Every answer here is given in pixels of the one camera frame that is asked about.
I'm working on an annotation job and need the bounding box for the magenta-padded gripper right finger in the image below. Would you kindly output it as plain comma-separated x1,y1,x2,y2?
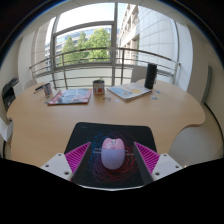
132,142,184,186

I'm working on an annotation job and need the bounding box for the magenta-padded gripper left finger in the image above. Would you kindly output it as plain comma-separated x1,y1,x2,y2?
40,142,93,186

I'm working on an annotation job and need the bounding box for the pink and lilac computer mouse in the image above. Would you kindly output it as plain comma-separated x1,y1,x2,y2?
100,137,126,171

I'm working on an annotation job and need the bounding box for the black mouse pad, swirl print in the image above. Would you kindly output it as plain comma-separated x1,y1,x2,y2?
63,121,158,188

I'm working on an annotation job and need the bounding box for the red magazine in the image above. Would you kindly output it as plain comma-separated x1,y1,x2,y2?
47,88,93,106

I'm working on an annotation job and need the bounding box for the printed blue cup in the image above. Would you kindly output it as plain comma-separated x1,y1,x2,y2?
43,82,54,98

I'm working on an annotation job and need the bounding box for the light blue open book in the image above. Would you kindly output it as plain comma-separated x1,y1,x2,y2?
106,82,153,102

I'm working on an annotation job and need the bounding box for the printed red and white cup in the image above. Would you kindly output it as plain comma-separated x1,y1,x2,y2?
92,79,106,96

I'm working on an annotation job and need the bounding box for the black cylindrical speaker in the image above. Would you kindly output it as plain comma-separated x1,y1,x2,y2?
144,63,158,90

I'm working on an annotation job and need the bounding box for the metal balcony railing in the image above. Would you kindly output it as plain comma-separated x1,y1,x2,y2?
28,47,181,89

